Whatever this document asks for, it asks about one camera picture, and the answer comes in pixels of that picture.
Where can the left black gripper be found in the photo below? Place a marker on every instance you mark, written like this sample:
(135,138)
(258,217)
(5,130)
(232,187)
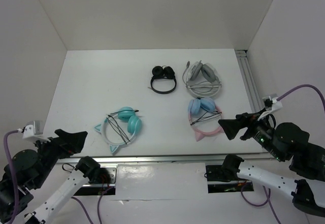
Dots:
(68,142)

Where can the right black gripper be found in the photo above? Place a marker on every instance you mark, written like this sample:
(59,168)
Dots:
(245,119)

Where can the teal cat-ear headphones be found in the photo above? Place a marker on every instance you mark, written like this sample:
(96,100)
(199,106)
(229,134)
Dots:
(125,123)

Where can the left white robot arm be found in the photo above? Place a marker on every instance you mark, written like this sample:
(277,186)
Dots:
(29,169)

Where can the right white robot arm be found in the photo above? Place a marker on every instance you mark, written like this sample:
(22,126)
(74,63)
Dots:
(285,142)

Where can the pink blue cat-ear headphones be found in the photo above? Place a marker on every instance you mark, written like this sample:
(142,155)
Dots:
(202,110)

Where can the small black headphones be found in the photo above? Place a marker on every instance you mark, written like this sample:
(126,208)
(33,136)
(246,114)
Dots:
(163,73)

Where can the white grey headset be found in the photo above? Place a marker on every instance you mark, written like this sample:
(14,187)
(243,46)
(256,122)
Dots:
(201,80)

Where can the aluminium rail at right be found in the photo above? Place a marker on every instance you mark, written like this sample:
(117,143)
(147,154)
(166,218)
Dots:
(248,79)

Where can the aluminium rail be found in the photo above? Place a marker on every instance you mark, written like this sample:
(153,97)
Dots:
(248,79)
(165,158)

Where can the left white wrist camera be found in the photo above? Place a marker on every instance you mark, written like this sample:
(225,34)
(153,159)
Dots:
(33,132)

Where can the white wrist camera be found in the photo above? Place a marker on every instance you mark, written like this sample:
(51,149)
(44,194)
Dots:
(271,105)
(33,132)

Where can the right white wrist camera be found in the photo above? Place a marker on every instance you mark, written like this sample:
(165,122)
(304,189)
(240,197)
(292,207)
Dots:
(271,105)

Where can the aluminium rail at front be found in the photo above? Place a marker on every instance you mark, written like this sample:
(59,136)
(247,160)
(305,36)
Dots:
(165,158)

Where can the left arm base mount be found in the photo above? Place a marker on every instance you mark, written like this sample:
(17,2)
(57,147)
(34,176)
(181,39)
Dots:
(105,183)

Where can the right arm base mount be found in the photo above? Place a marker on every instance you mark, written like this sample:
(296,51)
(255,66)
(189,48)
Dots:
(219,181)

